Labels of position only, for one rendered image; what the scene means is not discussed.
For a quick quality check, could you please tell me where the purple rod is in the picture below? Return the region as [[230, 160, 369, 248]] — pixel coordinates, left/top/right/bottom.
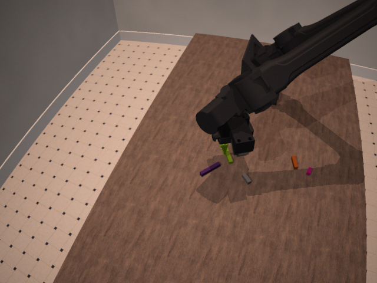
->
[[200, 162, 220, 177]]

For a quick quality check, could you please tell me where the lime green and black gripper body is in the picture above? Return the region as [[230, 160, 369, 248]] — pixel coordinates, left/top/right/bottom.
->
[[211, 112, 254, 144]]

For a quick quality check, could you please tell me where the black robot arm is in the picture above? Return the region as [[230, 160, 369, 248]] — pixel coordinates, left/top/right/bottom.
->
[[196, 0, 377, 157]]

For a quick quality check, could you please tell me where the orange rod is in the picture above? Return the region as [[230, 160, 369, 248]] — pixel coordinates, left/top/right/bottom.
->
[[291, 156, 298, 170]]

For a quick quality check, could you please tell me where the lime green rectangular bar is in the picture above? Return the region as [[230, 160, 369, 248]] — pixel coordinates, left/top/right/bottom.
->
[[226, 148, 233, 164]]

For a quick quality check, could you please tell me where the grey rectangular bar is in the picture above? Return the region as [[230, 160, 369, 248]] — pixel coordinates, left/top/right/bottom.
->
[[242, 173, 251, 184]]

